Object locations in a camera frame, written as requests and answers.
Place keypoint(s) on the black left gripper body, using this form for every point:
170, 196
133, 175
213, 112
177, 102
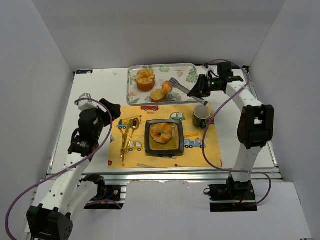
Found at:
110, 110

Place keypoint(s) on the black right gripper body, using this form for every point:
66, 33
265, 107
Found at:
200, 85

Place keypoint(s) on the metal serving tongs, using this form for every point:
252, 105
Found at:
175, 84

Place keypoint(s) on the small round bun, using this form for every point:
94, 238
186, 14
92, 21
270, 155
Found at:
166, 87

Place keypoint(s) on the twisted ring bread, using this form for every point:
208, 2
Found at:
161, 133

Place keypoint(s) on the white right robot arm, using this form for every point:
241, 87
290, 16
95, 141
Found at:
256, 123

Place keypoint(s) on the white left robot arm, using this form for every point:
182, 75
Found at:
53, 218

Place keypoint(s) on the sliced bread piece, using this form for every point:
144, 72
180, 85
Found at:
158, 96

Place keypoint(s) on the gold spoon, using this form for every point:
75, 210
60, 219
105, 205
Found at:
134, 127

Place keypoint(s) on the green mug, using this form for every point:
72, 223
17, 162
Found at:
200, 116

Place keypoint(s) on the gold fork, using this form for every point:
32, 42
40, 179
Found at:
123, 146

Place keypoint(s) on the floral serving tray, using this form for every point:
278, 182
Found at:
185, 73

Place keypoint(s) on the sugar-topped round cake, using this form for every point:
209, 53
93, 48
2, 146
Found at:
145, 80

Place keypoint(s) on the gold knife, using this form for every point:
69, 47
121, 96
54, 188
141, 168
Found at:
129, 125

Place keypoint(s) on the dark square plate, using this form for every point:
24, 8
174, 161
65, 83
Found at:
174, 147

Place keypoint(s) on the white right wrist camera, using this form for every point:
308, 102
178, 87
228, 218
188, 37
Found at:
209, 71

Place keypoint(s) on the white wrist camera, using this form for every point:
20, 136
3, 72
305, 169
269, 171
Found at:
209, 71
85, 103

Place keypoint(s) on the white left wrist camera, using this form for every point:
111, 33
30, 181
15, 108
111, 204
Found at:
85, 103

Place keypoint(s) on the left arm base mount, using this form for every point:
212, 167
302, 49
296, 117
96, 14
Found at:
110, 193

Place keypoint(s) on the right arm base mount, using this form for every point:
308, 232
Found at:
232, 196

